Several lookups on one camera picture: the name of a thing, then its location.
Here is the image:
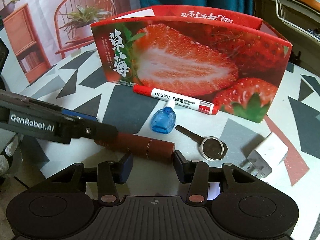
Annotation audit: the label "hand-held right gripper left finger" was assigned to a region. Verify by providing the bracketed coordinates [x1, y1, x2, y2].
[46, 152, 134, 205]

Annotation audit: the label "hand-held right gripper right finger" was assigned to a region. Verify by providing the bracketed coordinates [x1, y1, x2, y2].
[173, 150, 262, 204]

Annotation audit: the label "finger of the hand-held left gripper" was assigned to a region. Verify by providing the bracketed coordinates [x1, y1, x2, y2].
[75, 120, 119, 143]
[61, 109, 98, 123]

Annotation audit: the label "dark red cosmetic tube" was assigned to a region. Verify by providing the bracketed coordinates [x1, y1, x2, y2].
[110, 132, 175, 162]

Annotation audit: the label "dark key with silver ring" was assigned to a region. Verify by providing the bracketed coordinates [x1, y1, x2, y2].
[175, 125, 229, 161]

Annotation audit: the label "small blue dropper bottle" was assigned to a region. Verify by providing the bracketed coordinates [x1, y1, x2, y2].
[151, 99, 177, 133]

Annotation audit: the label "red and white marker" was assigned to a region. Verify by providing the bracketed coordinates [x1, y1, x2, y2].
[132, 84, 218, 115]

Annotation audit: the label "white plug charger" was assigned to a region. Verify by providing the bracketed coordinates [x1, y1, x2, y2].
[240, 132, 288, 179]

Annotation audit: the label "red strawberry print cardboard box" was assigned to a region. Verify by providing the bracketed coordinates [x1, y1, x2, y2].
[90, 5, 292, 123]

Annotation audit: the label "person's left hand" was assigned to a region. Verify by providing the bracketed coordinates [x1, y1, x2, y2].
[0, 140, 22, 177]

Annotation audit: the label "geometric patterned tablecloth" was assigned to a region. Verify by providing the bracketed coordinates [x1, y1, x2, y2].
[0, 50, 320, 240]

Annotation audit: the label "crumpled shiny packets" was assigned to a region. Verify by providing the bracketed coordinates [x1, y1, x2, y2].
[306, 27, 320, 39]

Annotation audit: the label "white wire basket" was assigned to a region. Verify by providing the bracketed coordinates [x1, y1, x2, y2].
[274, 0, 320, 40]

